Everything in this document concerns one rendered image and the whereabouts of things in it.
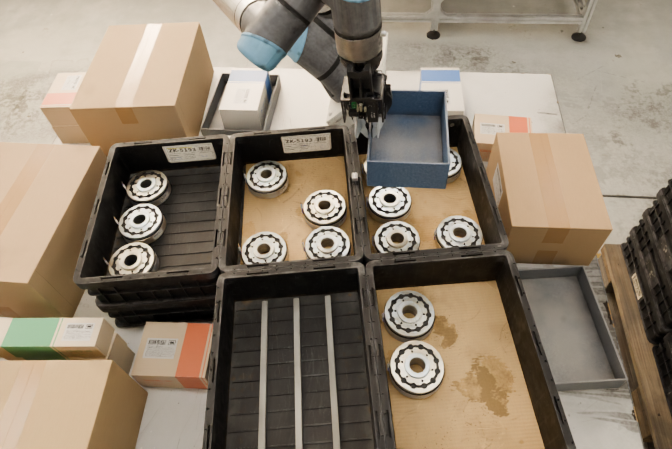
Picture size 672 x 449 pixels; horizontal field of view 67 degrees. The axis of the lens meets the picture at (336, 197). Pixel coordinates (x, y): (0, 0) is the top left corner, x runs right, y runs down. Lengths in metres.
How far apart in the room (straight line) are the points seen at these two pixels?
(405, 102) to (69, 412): 0.86
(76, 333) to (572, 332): 1.07
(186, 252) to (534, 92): 1.19
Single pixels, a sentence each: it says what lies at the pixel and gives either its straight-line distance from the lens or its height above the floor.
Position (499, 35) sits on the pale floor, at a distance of 3.29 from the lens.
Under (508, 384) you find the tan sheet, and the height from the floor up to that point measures 0.83.
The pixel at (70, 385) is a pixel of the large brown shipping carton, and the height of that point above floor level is 0.90.
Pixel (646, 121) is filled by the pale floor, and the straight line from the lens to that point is 2.97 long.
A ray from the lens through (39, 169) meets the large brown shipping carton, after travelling 1.48.
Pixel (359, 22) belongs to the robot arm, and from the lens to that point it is 0.79.
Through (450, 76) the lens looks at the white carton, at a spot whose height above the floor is 0.79.
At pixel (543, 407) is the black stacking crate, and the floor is 0.88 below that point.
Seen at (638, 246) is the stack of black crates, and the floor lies 0.27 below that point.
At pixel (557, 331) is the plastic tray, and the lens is 1.30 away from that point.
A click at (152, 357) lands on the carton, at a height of 0.77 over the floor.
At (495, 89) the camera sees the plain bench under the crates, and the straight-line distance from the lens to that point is 1.79.
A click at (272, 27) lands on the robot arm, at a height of 1.36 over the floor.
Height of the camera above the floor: 1.83
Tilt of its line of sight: 52 degrees down
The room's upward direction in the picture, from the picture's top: 5 degrees counter-clockwise
